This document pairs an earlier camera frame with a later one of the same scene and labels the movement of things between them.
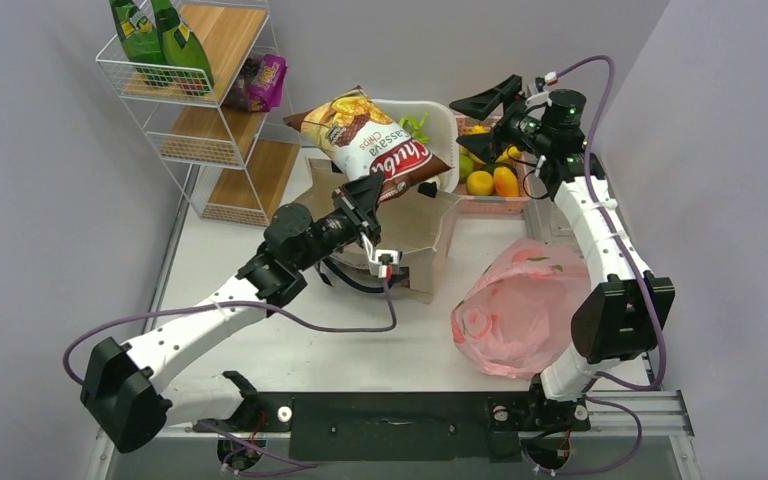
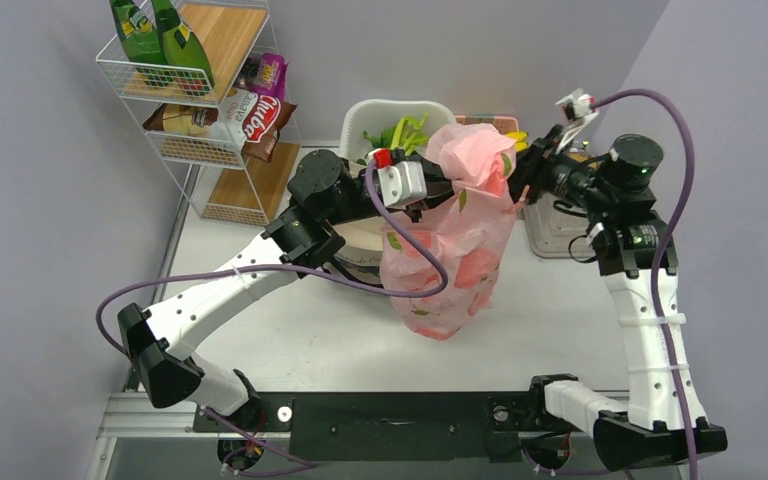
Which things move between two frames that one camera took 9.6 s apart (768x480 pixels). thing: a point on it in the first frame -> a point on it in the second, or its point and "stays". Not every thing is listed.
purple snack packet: [259, 86] stays
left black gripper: [366, 190] -> [438, 187]
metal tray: [549, 220] stays
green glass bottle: [140, 40] stays
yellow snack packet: [360, 136] -> [239, 115]
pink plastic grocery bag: [517, 316] -> [467, 231]
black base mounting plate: [471, 427] stays
